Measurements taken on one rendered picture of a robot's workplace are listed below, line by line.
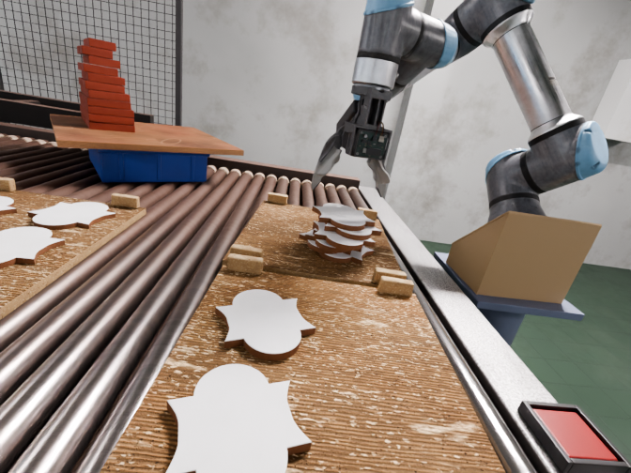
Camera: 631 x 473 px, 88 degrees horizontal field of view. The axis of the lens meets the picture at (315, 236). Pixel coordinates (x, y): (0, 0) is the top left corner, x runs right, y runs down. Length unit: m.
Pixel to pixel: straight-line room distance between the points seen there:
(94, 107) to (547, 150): 1.24
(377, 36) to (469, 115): 3.19
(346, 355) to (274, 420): 0.14
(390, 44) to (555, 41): 3.57
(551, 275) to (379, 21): 0.68
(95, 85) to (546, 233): 1.27
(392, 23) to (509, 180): 0.53
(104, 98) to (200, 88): 2.32
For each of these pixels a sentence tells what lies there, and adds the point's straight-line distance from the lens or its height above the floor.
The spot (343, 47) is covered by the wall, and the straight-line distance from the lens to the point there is 3.44.
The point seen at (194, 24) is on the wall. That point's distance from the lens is 3.57.
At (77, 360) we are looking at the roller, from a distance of 0.48.
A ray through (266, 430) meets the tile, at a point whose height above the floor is 0.95.
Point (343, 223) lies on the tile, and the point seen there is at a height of 1.02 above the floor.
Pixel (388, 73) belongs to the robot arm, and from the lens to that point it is 0.62.
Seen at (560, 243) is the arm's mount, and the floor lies 1.02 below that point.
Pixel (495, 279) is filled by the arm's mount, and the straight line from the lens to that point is 0.88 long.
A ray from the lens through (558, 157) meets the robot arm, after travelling 0.95.
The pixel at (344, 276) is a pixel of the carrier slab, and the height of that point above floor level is 0.94.
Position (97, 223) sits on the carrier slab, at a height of 0.94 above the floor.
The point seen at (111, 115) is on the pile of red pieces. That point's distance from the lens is 1.27.
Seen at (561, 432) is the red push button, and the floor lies 0.93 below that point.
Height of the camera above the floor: 1.22
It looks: 22 degrees down
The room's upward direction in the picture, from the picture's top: 10 degrees clockwise
